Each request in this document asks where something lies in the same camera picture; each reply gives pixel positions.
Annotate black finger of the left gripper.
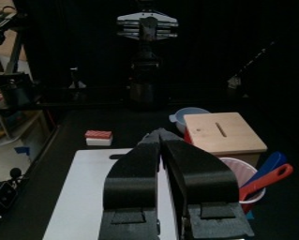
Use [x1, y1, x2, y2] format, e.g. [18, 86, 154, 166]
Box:
[149, 17, 159, 43]
[139, 17, 150, 43]

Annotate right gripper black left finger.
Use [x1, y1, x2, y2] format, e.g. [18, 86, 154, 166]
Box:
[98, 127, 162, 240]

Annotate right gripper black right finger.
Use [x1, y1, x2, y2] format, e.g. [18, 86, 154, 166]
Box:
[158, 127, 256, 240]

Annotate white cutting board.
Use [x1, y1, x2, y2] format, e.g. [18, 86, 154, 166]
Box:
[42, 148, 188, 240]

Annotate red plastic cup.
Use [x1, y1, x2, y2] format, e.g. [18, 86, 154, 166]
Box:
[218, 157, 269, 215]

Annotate small blue tape piece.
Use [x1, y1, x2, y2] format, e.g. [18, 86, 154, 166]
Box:
[244, 209, 256, 221]

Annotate black backdrop cloth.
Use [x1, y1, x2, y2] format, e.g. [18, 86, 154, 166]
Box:
[13, 0, 299, 106]

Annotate red white toy nigiri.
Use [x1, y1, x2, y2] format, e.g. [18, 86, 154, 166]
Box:
[85, 129, 114, 147]

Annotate wooden box with red drawer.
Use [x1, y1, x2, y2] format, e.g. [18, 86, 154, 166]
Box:
[182, 112, 270, 168]

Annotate blue plastic toy utensil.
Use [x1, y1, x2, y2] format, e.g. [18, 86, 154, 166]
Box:
[244, 151, 289, 188]

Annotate grey plastic bowl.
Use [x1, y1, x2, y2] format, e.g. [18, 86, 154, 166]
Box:
[169, 107, 212, 134]

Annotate small black microphone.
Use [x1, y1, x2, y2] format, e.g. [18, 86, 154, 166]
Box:
[9, 167, 25, 181]

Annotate black box device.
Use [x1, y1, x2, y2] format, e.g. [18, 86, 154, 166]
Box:
[0, 180, 21, 218]

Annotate black device on stand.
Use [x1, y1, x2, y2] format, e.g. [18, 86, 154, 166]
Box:
[0, 71, 37, 110]

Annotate white wire anchor bracket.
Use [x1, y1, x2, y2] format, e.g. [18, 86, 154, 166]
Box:
[70, 66, 90, 90]
[228, 74, 244, 91]

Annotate thin steel brace wire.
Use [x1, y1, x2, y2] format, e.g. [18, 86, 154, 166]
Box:
[234, 39, 280, 79]

